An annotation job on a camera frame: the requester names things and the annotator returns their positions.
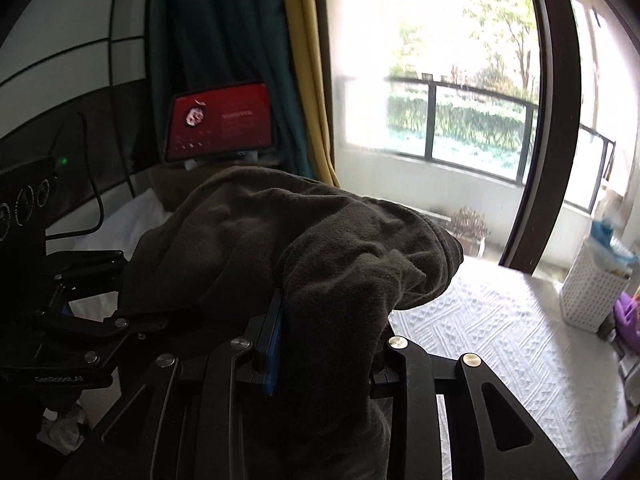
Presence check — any yellow curtain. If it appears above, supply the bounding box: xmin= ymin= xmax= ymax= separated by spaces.
xmin=279 ymin=0 xmax=342 ymax=188

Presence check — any white pillow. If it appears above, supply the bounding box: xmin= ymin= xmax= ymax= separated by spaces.
xmin=47 ymin=187 xmax=173 ymax=321

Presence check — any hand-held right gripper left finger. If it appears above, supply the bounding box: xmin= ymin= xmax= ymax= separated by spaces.
xmin=102 ymin=287 xmax=286 ymax=480

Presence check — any dark grey t-shirt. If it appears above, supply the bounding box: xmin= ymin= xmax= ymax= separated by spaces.
xmin=117 ymin=166 xmax=465 ymax=480

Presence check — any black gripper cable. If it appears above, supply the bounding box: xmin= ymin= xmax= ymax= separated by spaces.
xmin=47 ymin=112 xmax=106 ymax=241

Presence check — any potted plant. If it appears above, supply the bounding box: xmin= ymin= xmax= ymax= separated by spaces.
xmin=447 ymin=206 xmax=493 ymax=258

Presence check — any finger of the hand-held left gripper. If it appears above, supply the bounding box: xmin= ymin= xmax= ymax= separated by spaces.
xmin=47 ymin=250 xmax=127 ymax=311
xmin=35 ymin=307 xmax=201 ymax=366

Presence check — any brown cardboard box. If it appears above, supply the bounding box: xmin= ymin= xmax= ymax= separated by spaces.
xmin=149 ymin=162 xmax=211 ymax=213

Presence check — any dark window frame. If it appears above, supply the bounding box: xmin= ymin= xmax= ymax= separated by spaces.
xmin=497 ymin=0 xmax=581 ymax=276

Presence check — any white plastic basket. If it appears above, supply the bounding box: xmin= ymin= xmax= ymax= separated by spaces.
xmin=560 ymin=237 xmax=633 ymax=333

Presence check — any teal curtain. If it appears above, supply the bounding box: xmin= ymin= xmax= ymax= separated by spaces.
xmin=145 ymin=0 xmax=316 ymax=181

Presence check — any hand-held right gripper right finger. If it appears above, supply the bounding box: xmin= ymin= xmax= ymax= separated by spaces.
xmin=370 ymin=327 xmax=583 ymax=480

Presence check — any black balcony railing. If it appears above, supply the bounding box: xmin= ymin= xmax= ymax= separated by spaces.
xmin=385 ymin=74 xmax=616 ymax=211

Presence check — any purple plush toy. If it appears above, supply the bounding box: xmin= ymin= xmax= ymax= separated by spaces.
xmin=614 ymin=292 xmax=640 ymax=343

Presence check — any tablet with red screen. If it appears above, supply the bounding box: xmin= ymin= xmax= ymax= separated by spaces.
xmin=164 ymin=81 xmax=278 ymax=163

